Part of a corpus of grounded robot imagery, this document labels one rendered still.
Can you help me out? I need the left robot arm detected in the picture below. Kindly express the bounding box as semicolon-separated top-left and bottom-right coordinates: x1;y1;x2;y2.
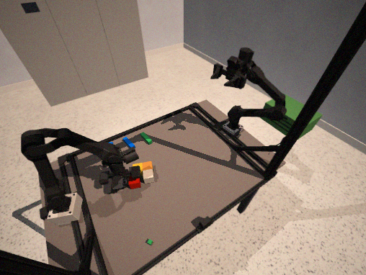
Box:
21;128;139;214

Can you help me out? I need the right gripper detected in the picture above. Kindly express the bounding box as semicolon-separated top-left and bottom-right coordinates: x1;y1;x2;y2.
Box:
210;63;247;89

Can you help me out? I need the blue flat bar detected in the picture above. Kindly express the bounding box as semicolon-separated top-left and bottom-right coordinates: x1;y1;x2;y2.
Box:
123;137;135;148

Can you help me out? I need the green rectangular block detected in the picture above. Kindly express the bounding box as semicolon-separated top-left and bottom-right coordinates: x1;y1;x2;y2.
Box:
140;132;152;145

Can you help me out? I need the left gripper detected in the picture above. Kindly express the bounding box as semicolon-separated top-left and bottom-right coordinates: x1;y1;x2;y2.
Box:
99;163;141;185

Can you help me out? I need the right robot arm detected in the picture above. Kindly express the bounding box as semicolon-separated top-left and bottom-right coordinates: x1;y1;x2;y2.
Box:
226;48;287;130

